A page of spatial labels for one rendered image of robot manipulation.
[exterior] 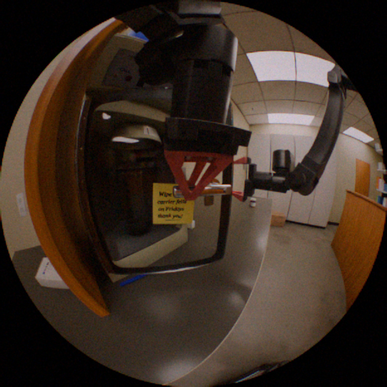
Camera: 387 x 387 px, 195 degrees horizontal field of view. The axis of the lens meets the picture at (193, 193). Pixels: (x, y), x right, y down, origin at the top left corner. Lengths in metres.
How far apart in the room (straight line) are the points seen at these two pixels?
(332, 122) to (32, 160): 0.55
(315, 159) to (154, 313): 0.51
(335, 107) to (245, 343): 1.44
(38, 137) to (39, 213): 0.10
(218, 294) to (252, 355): 1.06
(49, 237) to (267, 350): 1.41
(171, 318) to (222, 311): 0.11
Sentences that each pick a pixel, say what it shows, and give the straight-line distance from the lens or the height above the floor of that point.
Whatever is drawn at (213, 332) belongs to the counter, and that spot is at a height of 0.94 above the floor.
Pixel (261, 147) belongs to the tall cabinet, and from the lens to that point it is 3.15.
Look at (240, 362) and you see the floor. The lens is 1.30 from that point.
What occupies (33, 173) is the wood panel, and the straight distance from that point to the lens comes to 0.20.
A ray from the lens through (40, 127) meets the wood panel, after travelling 0.21.
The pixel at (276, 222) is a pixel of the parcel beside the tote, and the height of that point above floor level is 0.11.
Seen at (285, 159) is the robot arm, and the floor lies 1.27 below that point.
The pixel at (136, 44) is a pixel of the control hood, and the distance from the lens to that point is 0.31.
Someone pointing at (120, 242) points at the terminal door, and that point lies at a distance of 0.26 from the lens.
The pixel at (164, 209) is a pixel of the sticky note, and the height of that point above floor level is 1.16.
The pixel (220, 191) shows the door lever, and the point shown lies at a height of 1.20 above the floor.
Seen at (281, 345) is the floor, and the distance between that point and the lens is 1.44.
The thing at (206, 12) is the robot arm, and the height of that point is 1.38.
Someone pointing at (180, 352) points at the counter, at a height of 0.94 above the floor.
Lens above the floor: 1.23
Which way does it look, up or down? 13 degrees down
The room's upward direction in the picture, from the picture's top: straight up
